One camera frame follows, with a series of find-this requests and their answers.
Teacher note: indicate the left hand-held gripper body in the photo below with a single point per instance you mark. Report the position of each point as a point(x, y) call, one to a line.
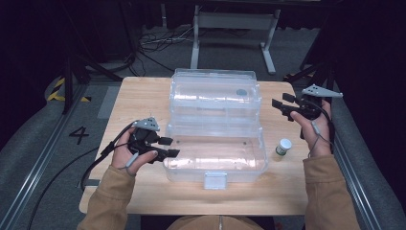
point(143, 135)

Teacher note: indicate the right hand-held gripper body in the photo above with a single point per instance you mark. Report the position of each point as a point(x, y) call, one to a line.
point(314, 102)

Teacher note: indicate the small white-capped bottle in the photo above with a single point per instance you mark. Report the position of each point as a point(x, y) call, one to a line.
point(283, 146)

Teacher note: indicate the clear plastic storage box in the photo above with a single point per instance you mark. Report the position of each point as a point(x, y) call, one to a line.
point(215, 127)

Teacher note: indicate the person's left hand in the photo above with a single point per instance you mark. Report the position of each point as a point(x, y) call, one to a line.
point(119, 155)

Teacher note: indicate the person's right hand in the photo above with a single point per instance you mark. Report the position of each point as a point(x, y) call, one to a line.
point(316, 137)

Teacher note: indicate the black tripod stand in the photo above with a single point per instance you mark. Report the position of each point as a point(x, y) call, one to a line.
point(68, 83)
point(322, 73)

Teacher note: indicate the person's tan-clothed torso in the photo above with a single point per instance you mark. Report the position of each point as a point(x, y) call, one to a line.
point(217, 223)

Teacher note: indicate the yellow black hazard tape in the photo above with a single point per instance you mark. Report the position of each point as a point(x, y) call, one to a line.
point(57, 85)

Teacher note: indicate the aluminium floor rail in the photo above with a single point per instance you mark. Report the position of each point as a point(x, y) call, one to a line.
point(354, 185)
point(38, 159)

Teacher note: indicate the grey metal table frame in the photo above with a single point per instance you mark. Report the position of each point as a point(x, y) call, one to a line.
point(234, 21)

